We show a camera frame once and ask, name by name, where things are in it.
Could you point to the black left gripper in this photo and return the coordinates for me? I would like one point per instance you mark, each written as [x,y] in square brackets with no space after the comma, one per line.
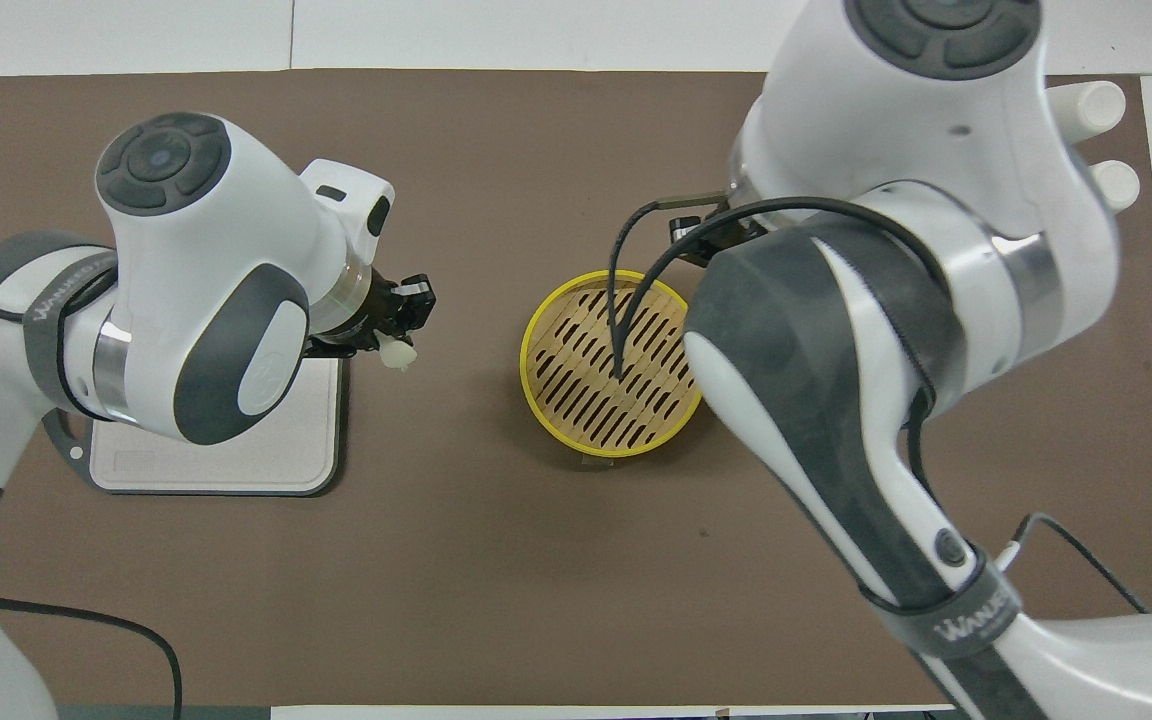
[384,310]

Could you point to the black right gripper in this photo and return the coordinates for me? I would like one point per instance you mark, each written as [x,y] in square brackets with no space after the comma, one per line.
[716,232]

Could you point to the white steamed bun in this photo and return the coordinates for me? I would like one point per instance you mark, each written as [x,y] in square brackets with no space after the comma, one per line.
[399,356]

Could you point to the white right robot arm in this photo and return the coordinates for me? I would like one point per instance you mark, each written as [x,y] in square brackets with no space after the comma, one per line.
[936,150]

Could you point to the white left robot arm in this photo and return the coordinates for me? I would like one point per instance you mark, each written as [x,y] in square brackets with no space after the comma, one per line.
[206,250]

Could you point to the yellow steamer tier bare slats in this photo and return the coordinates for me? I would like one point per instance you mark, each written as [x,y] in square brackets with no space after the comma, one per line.
[576,400]

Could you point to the grey cutting board dark rim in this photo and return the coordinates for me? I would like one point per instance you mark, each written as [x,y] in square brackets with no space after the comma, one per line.
[236,465]

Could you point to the brown table mat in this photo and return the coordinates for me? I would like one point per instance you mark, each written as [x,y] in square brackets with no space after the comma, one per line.
[436,580]

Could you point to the white plastic cup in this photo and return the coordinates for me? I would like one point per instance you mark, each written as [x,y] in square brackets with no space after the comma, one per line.
[1096,105]

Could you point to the white bottle lower right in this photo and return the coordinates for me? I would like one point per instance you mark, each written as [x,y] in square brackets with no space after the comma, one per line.
[1118,185]

